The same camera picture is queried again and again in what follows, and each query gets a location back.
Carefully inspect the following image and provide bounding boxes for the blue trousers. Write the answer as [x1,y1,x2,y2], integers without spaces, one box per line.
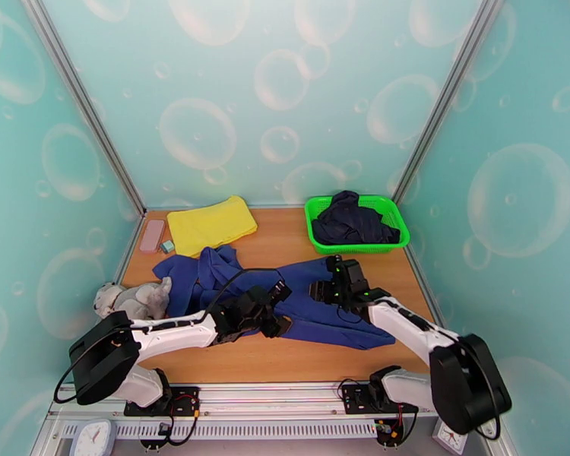
[153,245,396,351]

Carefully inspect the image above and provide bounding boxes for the green plastic basket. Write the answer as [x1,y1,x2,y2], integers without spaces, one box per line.
[304,195,411,255]

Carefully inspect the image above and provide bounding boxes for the dark navy trousers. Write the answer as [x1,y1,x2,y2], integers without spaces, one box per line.
[312,189,402,245]

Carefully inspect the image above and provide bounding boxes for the grey table edge strip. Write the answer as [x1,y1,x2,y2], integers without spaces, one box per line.
[406,242,445,323]

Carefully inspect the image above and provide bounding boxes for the yellow folded cloth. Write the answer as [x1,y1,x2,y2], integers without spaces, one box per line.
[166,195,259,259]

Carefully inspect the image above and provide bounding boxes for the grey plush toy dog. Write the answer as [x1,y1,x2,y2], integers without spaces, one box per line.
[93,276,173,321]

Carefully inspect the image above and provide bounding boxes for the pink flat case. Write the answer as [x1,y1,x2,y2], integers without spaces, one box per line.
[138,219,166,254]

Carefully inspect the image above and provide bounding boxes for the white square clock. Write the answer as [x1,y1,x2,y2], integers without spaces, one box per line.
[432,417,469,456]

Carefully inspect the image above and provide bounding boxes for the white rounded clock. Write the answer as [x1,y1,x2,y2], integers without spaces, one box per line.
[69,419,117,456]

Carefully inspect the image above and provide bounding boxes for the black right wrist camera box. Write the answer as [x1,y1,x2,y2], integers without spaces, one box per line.
[331,255,363,280]

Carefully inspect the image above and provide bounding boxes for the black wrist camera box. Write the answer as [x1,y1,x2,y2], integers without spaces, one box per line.
[265,280,293,304]
[331,255,363,280]

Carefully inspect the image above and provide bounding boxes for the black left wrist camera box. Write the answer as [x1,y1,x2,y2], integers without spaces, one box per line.
[265,280,293,304]

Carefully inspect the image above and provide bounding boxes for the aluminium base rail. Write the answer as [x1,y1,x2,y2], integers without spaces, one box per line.
[47,379,500,418]

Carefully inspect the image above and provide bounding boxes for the white slotted cable duct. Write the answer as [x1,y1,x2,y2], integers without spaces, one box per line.
[59,420,381,441]

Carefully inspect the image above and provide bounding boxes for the red black power wires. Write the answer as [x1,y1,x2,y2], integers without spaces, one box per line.
[374,404,419,446]
[159,394,201,447]

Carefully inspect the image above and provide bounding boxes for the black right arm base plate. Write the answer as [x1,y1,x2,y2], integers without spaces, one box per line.
[340,383,419,415]

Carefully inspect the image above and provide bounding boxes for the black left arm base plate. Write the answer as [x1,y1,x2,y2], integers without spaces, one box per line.
[124,385,201,418]

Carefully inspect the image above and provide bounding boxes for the aluminium frame post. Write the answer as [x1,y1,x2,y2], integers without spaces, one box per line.
[18,0,147,216]
[388,0,507,214]

